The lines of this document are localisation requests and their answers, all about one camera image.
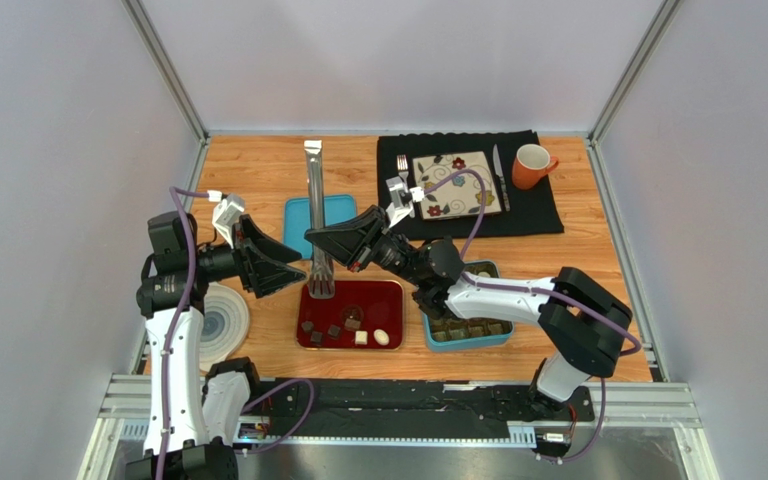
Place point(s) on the silver fork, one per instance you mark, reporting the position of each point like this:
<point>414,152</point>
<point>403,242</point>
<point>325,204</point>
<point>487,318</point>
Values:
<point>403,168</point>

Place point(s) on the orange mug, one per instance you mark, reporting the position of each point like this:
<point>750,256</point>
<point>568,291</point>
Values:
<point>532,163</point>

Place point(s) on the silver table knife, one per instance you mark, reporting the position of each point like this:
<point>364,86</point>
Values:
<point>501,178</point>

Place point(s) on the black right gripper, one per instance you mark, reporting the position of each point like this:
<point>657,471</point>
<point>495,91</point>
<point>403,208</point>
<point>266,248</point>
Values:
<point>371,238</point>

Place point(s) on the blue chocolate tin box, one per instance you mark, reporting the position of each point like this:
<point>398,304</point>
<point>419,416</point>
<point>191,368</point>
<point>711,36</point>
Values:
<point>450,334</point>

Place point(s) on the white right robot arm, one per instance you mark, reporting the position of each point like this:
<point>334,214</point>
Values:
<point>588,326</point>

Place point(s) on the blue tin lid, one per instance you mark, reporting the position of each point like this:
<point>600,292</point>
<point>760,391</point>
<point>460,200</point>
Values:
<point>338,208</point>

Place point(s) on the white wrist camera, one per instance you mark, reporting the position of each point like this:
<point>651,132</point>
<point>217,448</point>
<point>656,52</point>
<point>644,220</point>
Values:
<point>403,200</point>
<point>226,212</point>

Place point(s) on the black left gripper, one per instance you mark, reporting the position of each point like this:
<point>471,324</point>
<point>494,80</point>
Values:
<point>267,276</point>

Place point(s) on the floral square plate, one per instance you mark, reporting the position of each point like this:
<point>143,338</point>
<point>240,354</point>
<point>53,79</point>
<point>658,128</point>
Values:
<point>461,196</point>

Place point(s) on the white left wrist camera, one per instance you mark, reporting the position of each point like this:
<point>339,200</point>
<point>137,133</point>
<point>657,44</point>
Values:
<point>226,212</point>

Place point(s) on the white egg-shaped chocolate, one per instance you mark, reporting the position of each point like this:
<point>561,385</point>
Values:
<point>381,337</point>

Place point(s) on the red chocolate tray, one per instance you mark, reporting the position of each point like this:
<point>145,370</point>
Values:
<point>377,304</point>

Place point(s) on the white round plate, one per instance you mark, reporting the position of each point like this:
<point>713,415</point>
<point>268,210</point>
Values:
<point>225,326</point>

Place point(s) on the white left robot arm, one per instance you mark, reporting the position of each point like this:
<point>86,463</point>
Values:
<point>194,418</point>

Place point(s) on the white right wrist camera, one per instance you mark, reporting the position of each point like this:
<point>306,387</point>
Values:
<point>403,200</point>

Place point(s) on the black cloth placemat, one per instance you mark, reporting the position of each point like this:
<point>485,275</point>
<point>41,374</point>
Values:
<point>532,212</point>

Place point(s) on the brown rectangular chocolate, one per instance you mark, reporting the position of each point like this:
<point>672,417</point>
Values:
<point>352,324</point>

